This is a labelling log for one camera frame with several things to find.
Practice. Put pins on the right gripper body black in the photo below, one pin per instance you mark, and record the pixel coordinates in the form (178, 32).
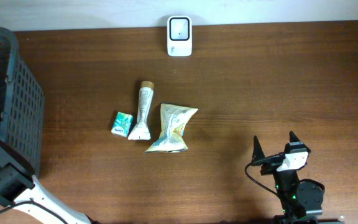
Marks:
(286, 178)

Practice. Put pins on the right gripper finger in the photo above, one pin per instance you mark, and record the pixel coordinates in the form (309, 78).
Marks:
(293, 137)
(258, 153)

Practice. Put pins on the yellow white wipes bag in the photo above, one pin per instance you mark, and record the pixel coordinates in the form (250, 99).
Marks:
(173, 119)

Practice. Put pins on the green tissue pack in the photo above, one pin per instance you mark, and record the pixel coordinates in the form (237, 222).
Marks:
(122, 124)

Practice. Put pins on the white tube brown cap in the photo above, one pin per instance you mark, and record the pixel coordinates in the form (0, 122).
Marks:
(141, 129)

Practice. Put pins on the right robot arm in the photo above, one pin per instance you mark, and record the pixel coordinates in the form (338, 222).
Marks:
(301, 200)

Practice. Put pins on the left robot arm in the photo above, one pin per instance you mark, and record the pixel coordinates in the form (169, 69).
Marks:
(45, 207)

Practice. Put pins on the white barcode scanner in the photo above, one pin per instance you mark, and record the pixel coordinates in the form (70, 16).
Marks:
(179, 36)

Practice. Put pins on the grey mesh basket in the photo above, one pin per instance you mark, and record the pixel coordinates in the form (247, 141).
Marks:
(21, 102)

